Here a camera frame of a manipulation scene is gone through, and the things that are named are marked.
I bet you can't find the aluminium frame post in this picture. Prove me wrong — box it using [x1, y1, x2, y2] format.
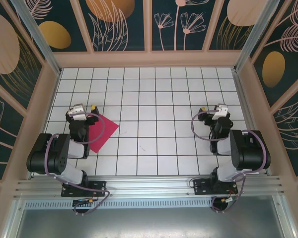
[233, 0, 288, 74]
[10, 0, 63, 76]

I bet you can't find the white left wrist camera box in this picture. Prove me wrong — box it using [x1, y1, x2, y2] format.
[68, 104, 88, 121]

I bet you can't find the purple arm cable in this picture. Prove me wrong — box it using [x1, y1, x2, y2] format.
[190, 111, 271, 214]
[45, 112, 110, 216]

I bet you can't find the slotted grey cable duct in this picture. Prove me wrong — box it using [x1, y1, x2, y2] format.
[22, 197, 285, 211]

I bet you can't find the grey metal sheet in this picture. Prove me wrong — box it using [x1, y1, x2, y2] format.
[3, 208, 298, 238]

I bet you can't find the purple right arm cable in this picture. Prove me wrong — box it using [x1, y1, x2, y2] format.
[190, 111, 271, 214]

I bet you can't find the pink paper sheet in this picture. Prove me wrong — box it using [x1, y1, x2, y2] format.
[88, 113, 120, 152]

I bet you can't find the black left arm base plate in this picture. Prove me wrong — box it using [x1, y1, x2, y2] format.
[61, 180, 107, 198]

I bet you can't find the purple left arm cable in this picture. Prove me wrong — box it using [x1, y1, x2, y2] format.
[45, 112, 110, 216]

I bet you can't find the aluminium mounting rail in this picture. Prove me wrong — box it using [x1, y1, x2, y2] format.
[13, 175, 288, 199]

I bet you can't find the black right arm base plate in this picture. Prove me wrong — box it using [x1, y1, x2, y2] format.
[193, 178, 238, 196]

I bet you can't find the aluminium side rail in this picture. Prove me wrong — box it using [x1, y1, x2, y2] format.
[232, 69, 273, 176]

